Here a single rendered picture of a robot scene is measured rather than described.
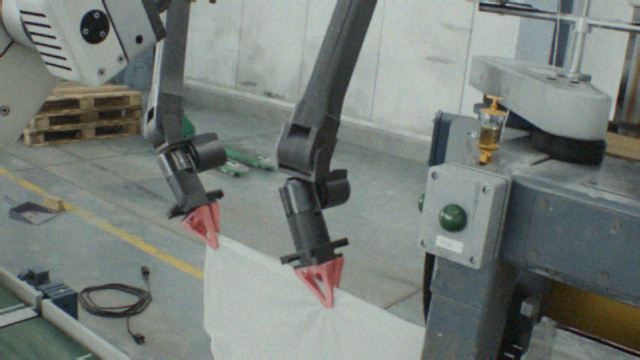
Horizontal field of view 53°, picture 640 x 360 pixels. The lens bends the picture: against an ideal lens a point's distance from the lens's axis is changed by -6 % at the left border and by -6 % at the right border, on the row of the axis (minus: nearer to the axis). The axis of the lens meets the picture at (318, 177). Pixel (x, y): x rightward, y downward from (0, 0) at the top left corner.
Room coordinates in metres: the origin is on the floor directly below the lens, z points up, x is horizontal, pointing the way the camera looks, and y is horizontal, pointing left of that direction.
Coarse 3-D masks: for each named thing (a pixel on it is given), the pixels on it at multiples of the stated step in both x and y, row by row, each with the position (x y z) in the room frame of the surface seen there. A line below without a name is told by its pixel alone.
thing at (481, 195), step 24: (432, 168) 0.66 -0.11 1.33; (456, 168) 0.66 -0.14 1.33; (432, 192) 0.66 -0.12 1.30; (456, 192) 0.64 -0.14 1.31; (480, 192) 0.62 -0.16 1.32; (504, 192) 0.64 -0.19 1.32; (432, 216) 0.65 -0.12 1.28; (480, 216) 0.62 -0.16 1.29; (504, 216) 0.65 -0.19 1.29; (432, 240) 0.65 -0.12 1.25; (456, 240) 0.63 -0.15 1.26; (480, 240) 0.62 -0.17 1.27; (480, 264) 0.62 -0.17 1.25
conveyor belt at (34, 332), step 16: (32, 320) 1.88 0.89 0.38; (0, 336) 1.76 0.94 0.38; (16, 336) 1.77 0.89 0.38; (32, 336) 1.78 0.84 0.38; (48, 336) 1.80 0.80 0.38; (64, 336) 1.81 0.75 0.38; (0, 352) 1.67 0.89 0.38; (16, 352) 1.68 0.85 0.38; (32, 352) 1.69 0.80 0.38; (48, 352) 1.71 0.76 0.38; (64, 352) 1.72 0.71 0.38; (80, 352) 1.73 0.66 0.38
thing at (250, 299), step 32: (224, 256) 1.12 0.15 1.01; (256, 256) 1.07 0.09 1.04; (224, 288) 1.12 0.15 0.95; (256, 288) 1.06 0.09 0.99; (288, 288) 1.01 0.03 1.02; (320, 288) 0.97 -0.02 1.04; (224, 320) 1.12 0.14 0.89; (256, 320) 1.06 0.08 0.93; (288, 320) 1.01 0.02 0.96; (320, 320) 0.97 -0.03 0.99; (352, 320) 0.93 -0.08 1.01; (384, 320) 0.89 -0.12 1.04; (224, 352) 1.09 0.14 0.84; (256, 352) 1.05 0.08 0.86; (288, 352) 1.00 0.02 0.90; (320, 352) 0.96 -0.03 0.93; (352, 352) 0.92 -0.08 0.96; (384, 352) 0.88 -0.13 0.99; (416, 352) 0.85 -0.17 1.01
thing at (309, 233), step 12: (300, 216) 0.98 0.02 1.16; (312, 216) 0.98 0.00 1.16; (300, 228) 0.97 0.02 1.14; (312, 228) 0.97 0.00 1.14; (324, 228) 0.98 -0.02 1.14; (300, 240) 0.97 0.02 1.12; (312, 240) 0.97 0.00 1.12; (324, 240) 0.97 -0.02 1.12; (336, 240) 0.99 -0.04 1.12; (300, 252) 0.94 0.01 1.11
